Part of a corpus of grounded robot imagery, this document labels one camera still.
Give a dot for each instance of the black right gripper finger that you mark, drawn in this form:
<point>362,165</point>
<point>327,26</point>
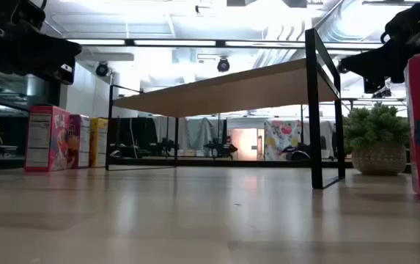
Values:
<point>363,66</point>

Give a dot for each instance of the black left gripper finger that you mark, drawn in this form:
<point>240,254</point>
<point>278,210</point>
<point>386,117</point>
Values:
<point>63,53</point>

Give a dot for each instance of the purple Raisin Bran cereal box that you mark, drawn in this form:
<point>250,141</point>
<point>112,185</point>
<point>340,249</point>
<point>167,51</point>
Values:
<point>79,146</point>

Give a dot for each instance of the yellow Corn Pops cereal box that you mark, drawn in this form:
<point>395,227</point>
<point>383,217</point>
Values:
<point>97,143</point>

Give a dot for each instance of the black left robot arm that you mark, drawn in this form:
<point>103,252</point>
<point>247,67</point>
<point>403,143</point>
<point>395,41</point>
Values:
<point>11,11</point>

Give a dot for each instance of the black background robot arm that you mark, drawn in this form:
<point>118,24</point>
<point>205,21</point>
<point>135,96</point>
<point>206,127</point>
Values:
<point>297,154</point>
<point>163,146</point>
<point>121,151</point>
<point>220,148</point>

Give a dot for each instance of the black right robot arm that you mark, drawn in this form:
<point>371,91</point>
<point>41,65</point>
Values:
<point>407,22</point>

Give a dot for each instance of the black track light cluster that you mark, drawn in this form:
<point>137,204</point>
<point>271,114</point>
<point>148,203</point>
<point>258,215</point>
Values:
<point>341,69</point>
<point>387,93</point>

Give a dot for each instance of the black round ceiling spotlight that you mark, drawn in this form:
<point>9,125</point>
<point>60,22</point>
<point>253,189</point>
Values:
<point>223,65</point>
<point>101,69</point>

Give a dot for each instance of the white fabric backdrop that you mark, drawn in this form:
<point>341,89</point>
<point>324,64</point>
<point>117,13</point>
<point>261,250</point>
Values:
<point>323,135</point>

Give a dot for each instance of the green plant in beige pot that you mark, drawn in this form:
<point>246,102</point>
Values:
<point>378,157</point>

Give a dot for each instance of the long ceiling light bar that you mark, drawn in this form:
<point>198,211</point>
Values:
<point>173,43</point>

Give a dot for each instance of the black partition panel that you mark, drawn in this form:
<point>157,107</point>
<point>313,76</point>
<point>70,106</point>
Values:
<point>143,132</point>

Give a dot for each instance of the floral patterned cloth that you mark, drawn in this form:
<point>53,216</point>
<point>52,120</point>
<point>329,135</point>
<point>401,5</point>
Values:
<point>279,141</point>

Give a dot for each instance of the peach backdrop panel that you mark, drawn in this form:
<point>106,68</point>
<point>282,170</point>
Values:
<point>246,143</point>

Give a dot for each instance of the small black ceiling fixture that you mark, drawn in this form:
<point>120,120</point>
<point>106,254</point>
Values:
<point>197,9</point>

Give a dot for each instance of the grey fabric backdrop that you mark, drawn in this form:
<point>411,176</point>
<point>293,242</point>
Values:
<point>198,132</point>

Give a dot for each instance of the ceiling track rail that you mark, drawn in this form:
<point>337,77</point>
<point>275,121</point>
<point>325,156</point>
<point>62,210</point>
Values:
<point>385,2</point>

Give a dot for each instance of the wooden shelf with black frame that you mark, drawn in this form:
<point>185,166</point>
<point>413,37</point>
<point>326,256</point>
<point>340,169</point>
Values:
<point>231,91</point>

